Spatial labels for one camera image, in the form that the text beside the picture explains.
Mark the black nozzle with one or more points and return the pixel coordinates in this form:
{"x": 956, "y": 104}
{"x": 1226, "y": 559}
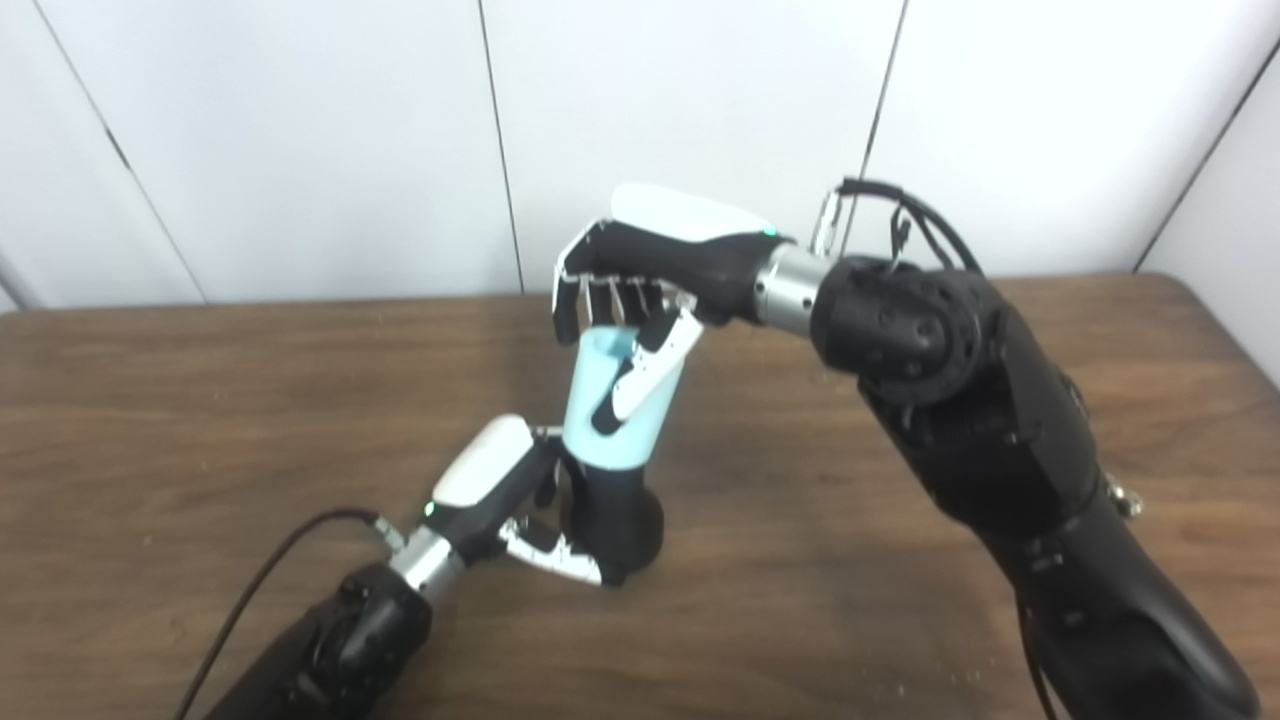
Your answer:
{"x": 625, "y": 520}

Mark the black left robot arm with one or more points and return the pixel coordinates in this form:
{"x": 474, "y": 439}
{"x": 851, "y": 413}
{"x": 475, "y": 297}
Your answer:
{"x": 330, "y": 650}

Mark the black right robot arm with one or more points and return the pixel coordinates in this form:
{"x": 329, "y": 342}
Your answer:
{"x": 1000, "y": 430}

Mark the white and black right hand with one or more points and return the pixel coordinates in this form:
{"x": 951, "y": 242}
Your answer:
{"x": 690, "y": 255}

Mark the white and black left hand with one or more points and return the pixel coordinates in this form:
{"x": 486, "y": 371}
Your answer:
{"x": 485, "y": 465}

